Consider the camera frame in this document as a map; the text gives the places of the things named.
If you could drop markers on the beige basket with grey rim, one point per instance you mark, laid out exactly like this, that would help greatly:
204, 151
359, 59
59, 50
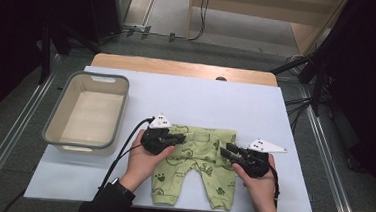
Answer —
88, 119

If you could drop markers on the metal floor rail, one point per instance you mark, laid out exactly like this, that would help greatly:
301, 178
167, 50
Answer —
325, 162
14, 130

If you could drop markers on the person's left hand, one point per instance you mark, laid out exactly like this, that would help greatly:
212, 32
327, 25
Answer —
141, 166

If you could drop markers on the black stand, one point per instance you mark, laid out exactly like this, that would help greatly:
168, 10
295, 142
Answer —
318, 81
46, 52

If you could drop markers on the white board mat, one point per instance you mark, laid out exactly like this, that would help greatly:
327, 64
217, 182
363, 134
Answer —
193, 99

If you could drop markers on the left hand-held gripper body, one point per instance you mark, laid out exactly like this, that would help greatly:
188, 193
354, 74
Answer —
155, 140

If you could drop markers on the black cabinet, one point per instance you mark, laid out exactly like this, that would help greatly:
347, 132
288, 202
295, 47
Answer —
106, 6

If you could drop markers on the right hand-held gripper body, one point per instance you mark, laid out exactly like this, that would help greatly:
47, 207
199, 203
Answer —
255, 162

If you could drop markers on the person's right hand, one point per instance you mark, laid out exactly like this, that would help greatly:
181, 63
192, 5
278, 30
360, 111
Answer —
260, 191

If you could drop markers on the beige wooden cabinet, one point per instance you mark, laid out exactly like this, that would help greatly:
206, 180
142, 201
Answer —
249, 10

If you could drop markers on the green printed baby romper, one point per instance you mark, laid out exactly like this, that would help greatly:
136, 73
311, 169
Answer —
199, 153

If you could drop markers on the grey power strip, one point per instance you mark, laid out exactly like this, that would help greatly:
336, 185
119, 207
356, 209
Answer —
136, 30

